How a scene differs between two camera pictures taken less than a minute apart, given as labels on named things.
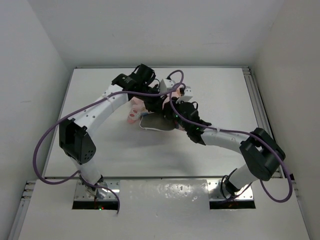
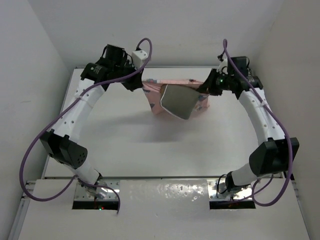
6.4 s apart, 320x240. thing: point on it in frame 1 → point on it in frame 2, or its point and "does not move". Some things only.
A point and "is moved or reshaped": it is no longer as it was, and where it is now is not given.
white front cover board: [162, 209] does not move
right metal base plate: [215, 193] does not move
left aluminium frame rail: [19, 219] does not move
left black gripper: [156, 106] → [134, 82]
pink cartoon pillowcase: [138, 106] is moved or reshaped
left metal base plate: [81, 194] does not move
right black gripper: [171, 110] → [208, 84]
